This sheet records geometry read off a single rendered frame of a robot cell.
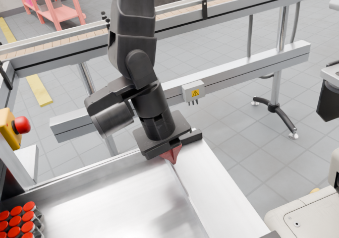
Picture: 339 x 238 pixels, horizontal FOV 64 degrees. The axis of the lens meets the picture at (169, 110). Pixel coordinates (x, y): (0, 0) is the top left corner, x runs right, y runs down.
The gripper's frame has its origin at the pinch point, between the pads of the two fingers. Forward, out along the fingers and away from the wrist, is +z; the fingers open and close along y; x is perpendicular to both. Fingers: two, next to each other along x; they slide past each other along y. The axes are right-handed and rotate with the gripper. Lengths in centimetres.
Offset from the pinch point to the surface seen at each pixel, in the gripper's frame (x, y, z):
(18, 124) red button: -16.9, 26.3, -13.0
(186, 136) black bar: -6.3, -5.6, 2.1
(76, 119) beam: -84, 30, 35
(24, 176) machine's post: -10.3, 29.7, -4.7
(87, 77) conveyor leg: -86, 15, 16
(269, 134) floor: -72, -76, 103
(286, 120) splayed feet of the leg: -70, -88, 95
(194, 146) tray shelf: -4.2, -6.4, 4.2
